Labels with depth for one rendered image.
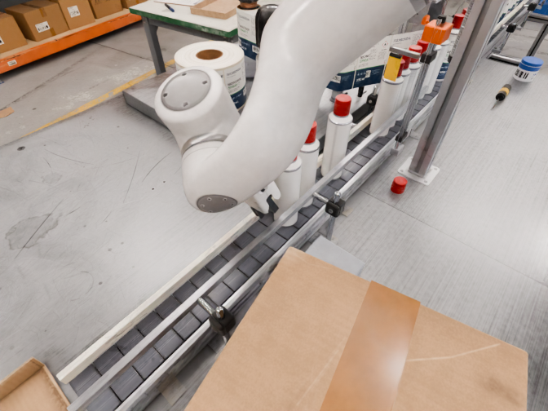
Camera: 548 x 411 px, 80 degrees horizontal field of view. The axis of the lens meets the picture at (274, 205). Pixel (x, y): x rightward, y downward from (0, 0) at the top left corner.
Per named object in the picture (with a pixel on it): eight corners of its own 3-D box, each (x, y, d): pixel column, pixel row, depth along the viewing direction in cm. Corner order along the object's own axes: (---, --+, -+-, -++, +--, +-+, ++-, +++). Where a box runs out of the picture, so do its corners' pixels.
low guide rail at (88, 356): (395, 97, 104) (397, 91, 102) (399, 99, 103) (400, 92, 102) (62, 379, 48) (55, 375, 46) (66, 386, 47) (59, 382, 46)
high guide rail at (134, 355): (423, 89, 97) (425, 84, 95) (427, 90, 96) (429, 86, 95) (70, 409, 41) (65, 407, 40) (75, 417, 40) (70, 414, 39)
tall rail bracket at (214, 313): (214, 324, 60) (199, 277, 48) (242, 350, 57) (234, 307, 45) (201, 337, 59) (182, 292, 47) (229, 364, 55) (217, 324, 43)
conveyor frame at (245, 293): (449, 58, 139) (454, 46, 135) (476, 65, 134) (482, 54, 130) (77, 386, 53) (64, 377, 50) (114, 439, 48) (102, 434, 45)
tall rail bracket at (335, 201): (310, 227, 76) (316, 174, 64) (336, 244, 73) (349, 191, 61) (302, 236, 74) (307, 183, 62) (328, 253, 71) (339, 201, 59)
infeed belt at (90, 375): (453, 57, 137) (457, 47, 134) (474, 62, 134) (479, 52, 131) (80, 390, 52) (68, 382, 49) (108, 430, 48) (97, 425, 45)
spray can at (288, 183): (284, 206, 74) (286, 129, 59) (302, 218, 71) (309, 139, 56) (268, 219, 71) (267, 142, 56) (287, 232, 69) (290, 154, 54)
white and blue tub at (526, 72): (509, 73, 129) (519, 55, 124) (527, 73, 129) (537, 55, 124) (518, 81, 124) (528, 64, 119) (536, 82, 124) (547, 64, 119)
